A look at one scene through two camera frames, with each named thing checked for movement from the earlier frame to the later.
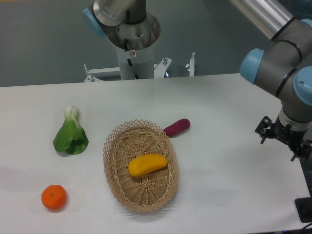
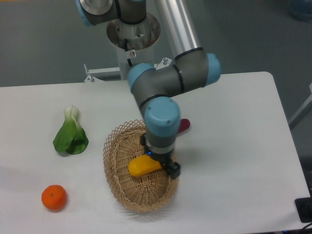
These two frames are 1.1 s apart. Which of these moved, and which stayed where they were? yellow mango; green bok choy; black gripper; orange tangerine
Moved: black gripper
Stayed: orange tangerine; yellow mango; green bok choy
